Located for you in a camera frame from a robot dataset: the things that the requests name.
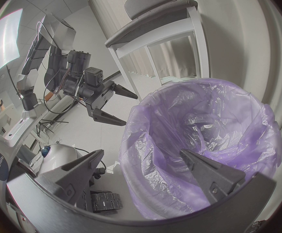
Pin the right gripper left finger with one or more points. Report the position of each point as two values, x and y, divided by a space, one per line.
75 176

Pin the white trash bin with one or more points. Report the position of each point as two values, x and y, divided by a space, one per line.
141 183

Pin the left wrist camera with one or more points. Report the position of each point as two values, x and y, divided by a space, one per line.
93 76

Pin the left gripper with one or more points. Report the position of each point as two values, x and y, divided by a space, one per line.
102 96

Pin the purple plastic bag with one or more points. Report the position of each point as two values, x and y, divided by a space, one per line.
228 105

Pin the white chair with grey cushions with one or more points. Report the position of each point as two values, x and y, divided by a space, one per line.
155 20

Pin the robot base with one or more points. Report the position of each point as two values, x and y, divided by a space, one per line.
58 154

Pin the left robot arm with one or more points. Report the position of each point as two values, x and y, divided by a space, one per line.
56 30

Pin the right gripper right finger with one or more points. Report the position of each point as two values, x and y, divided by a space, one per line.
211 176

